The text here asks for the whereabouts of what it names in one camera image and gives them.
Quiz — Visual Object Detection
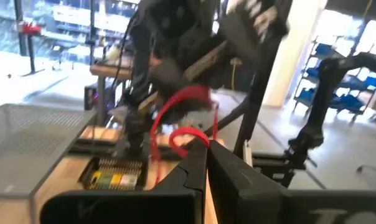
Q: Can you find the crayon box at right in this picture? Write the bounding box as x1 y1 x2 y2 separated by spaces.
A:
78 155 149 192

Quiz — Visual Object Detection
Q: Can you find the grey chair base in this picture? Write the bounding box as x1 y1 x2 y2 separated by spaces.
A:
355 164 376 191

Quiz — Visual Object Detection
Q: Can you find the red rubber band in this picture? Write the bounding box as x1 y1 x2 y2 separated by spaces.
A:
148 84 220 166

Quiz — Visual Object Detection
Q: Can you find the grey perforated metal riser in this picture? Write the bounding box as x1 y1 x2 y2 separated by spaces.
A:
0 103 98 224

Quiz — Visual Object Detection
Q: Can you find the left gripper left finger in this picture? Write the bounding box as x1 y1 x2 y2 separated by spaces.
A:
40 139 207 224

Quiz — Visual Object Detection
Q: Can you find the red clamp on black stand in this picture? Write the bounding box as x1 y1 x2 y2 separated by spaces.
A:
14 0 43 77

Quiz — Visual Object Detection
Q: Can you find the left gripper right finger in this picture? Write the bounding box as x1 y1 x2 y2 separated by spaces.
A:
207 139 376 224

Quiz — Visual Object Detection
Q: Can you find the black articulated stand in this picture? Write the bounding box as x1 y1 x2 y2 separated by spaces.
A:
287 52 376 171

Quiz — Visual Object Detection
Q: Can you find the shelf with blue bins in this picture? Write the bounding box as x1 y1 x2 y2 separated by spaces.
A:
293 37 376 118

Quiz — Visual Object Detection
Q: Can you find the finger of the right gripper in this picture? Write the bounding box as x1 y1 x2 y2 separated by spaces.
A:
183 40 238 94
134 58 189 113

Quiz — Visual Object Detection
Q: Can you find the wooden background workbench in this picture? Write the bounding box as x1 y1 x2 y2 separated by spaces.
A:
88 55 164 125

